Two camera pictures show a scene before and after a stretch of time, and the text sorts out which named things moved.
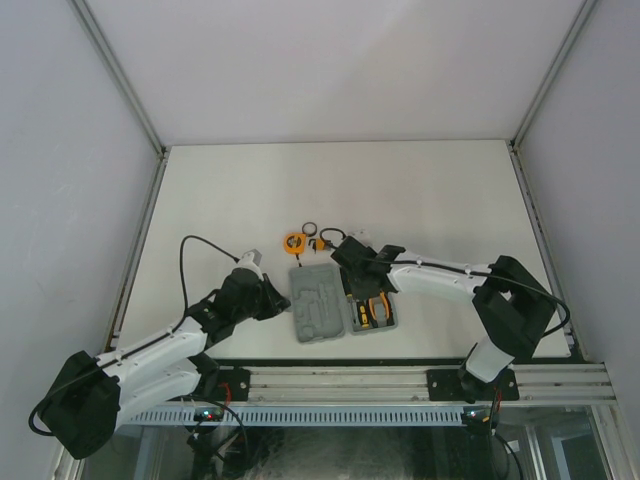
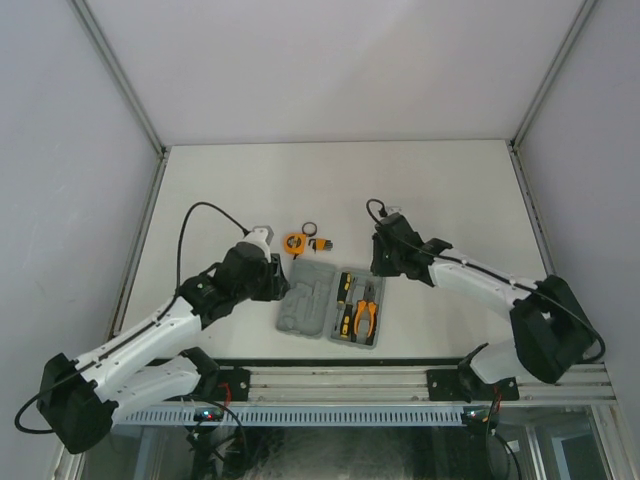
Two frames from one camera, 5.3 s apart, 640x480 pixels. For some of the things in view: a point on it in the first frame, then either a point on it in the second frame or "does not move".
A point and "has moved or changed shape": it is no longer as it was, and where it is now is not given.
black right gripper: x=359 y=293 to x=377 y=268
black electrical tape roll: x=309 y=234 does not move
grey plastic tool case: x=321 y=309 has moved or changed shape
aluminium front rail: x=588 y=384 does not move
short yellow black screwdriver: x=363 y=315 to x=346 y=322
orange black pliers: x=372 y=313 to x=362 y=307
